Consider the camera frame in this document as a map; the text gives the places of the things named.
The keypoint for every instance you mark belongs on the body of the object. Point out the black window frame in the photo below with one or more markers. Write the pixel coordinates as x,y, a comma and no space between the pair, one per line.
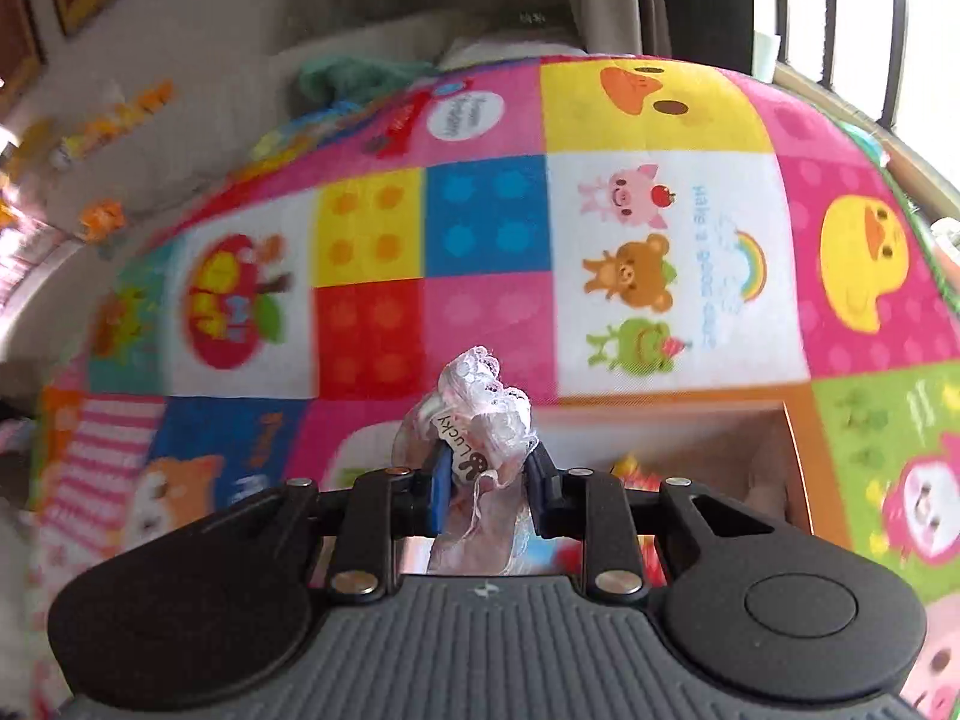
832,15

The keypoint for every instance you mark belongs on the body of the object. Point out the pink cardboard box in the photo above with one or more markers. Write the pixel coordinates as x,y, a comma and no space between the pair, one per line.
720,450

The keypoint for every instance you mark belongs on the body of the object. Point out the orange fish plush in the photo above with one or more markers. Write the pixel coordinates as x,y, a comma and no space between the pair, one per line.
103,219

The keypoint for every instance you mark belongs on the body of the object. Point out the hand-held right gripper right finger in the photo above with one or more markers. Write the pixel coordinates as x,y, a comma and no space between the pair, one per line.
544,495

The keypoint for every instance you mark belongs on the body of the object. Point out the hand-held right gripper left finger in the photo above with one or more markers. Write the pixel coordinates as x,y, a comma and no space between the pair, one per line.
440,491

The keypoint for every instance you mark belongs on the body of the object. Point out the wall socket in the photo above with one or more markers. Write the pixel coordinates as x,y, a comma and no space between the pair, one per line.
532,15

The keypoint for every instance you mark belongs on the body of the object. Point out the white pillow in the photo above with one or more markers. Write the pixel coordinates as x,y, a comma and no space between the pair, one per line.
510,49

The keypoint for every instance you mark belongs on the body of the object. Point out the wooden window ledge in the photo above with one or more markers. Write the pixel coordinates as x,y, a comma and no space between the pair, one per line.
862,127

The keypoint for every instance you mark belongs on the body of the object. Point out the pink lace pouch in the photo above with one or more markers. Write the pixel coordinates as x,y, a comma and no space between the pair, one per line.
487,412

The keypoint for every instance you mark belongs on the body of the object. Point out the colourful printed blanket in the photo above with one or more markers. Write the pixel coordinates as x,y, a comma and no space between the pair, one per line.
487,240

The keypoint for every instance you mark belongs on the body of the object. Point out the green cloth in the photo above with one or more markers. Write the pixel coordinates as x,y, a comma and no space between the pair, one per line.
360,81

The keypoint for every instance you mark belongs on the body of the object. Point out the red framed wall picture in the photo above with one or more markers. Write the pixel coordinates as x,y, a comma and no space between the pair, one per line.
19,37

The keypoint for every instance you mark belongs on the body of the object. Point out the row of orange plush toys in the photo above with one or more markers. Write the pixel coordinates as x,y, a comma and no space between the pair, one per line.
112,124

